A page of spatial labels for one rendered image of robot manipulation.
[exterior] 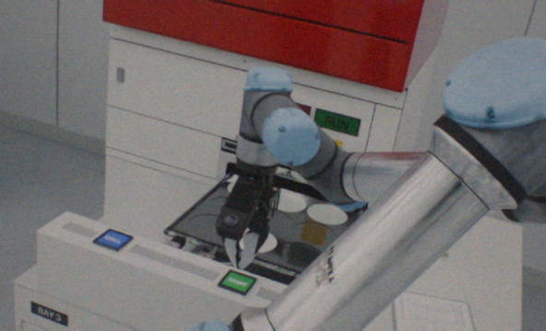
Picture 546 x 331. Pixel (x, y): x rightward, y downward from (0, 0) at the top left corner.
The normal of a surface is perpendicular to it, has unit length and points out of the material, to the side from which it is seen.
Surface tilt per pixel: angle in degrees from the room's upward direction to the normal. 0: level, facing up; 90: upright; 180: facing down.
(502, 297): 0
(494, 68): 44
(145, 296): 90
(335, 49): 90
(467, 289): 0
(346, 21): 90
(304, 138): 90
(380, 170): 70
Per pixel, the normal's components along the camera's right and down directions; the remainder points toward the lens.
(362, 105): -0.35, 0.34
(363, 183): -0.78, 0.21
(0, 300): 0.15, -0.90
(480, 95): -0.55, -0.65
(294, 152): 0.29, 0.44
